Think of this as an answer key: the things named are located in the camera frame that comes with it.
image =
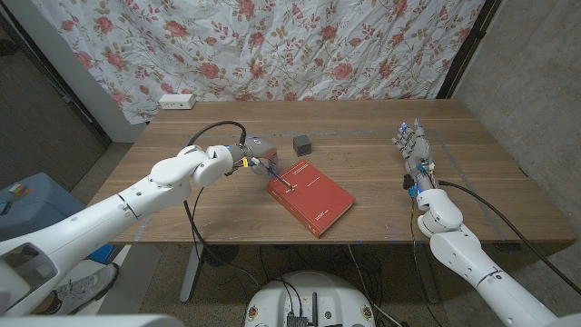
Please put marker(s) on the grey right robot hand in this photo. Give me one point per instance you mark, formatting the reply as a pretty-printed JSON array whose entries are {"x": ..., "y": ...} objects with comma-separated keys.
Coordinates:
[{"x": 417, "y": 150}]

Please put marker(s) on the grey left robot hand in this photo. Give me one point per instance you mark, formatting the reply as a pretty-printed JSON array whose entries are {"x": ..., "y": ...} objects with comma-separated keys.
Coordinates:
[{"x": 261, "y": 150}]

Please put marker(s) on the black mechanical pencil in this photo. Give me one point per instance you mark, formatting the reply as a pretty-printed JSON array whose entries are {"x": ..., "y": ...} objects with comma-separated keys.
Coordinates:
[{"x": 282, "y": 181}]

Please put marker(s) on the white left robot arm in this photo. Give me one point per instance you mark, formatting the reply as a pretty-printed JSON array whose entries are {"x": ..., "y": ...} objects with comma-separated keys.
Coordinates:
[{"x": 100, "y": 218}]

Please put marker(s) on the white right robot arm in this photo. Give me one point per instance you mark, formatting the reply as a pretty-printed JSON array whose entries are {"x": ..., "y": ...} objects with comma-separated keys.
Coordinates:
[{"x": 458, "y": 254}]

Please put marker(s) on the grey block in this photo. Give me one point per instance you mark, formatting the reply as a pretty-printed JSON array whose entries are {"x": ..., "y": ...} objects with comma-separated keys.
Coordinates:
[{"x": 302, "y": 145}]

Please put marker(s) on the red notebook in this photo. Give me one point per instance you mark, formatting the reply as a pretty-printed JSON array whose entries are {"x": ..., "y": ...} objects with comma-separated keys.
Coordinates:
[{"x": 313, "y": 200}]

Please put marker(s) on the white power strip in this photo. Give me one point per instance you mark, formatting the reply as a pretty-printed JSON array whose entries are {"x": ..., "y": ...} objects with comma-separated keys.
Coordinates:
[{"x": 177, "y": 101}]

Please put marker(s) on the floral backdrop cloth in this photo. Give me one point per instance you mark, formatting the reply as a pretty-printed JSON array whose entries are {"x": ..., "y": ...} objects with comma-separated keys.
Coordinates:
[{"x": 272, "y": 50}]

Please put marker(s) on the black backdrop stand pole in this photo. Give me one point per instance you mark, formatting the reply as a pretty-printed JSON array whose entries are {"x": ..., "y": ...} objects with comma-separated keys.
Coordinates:
[{"x": 467, "y": 50}]

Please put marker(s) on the black round object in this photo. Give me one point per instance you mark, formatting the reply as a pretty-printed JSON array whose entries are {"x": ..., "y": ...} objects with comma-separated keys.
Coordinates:
[{"x": 222, "y": 255}]

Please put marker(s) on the grey table leg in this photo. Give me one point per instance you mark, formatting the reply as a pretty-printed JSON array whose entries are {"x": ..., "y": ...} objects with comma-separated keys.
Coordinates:
[{"x": 426, "y": 277}]

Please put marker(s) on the white table leg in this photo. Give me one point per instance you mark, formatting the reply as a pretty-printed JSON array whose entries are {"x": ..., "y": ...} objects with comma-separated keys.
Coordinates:
[{"x": 190, "y": 277}]

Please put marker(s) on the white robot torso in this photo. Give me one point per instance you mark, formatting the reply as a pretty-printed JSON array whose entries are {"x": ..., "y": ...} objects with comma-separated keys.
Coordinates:
[{"x": 313, "y": 290}]

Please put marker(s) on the white floor board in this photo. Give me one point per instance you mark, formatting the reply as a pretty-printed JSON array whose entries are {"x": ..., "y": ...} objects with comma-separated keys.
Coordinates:
[{"x": 136, "y": 277}]

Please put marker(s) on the blue plastic object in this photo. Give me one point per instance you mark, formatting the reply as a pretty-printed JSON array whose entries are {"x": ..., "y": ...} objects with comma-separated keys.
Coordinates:
[{"x": 102, "y": 253}]

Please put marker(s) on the grey sneaker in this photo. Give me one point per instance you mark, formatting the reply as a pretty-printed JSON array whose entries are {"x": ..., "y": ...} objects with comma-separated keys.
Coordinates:
[{"x": 86, "y": 288}]

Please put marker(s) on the blue storage bin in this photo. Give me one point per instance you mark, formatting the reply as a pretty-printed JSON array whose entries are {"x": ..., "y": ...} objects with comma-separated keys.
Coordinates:
[{"x": 32, "y": 213}]

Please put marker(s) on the Rubik's cube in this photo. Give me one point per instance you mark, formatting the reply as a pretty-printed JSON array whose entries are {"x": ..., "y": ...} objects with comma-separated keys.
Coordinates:
[{"x": 19, "y": 189}]

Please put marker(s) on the person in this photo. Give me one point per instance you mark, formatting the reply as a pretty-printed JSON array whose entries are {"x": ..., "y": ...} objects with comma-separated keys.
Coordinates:
[{"x": 45, "y": 306}]

